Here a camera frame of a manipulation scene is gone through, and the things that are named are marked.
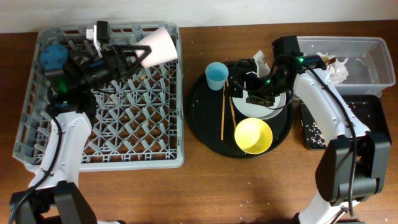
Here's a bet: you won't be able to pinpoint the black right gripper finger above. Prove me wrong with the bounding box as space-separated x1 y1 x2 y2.
246 95 275 106
224 85 243 98

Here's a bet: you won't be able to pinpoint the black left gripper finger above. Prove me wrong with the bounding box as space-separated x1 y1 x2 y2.
113 45 152 57
121 56 143 80

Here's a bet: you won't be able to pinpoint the pink plastic cup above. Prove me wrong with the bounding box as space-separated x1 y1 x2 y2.
135 27 178 68

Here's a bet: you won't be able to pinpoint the light blue plastic cup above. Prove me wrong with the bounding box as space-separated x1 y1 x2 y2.
205 62 229 91

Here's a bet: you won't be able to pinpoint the yellow bowl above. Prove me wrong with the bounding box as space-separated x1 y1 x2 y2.
234 118 273 155

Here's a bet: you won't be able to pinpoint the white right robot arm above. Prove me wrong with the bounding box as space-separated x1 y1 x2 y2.
226 54 391 223

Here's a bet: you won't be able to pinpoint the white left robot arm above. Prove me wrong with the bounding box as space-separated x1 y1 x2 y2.
9 44 152 223

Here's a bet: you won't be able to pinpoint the grey plastic dishwasher rack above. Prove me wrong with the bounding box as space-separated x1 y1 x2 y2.
12 27 184 172

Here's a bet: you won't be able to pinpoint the white round plate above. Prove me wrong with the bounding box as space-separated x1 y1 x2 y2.
232 91 287 119

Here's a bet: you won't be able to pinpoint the right wooden chopstick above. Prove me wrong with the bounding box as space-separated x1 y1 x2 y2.
226 78 237 129

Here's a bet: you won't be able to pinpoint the wooden chopstick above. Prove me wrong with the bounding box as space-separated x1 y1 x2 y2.
226 78 237 129
220 84 226 141

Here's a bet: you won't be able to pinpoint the round black tray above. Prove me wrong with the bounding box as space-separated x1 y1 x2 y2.
186 75 294 159

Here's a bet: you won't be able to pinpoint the left wooden chopstick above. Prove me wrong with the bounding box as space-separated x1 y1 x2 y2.
220 84 226 141

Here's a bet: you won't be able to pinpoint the brown printed wrapper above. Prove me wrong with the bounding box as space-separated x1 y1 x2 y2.
322 56 336 66

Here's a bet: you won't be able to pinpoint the crumpled white paper napkin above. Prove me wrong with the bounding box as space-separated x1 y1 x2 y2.
316 52 349 85

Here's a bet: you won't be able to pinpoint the rice and peanut shell scraps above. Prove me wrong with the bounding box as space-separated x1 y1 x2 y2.
303 102 327 147

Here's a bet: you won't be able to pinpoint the clear plastic bin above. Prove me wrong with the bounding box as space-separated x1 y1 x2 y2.
297 36 396 96

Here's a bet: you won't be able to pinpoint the black rectangular tray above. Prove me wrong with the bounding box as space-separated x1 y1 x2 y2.
299 94 392 151

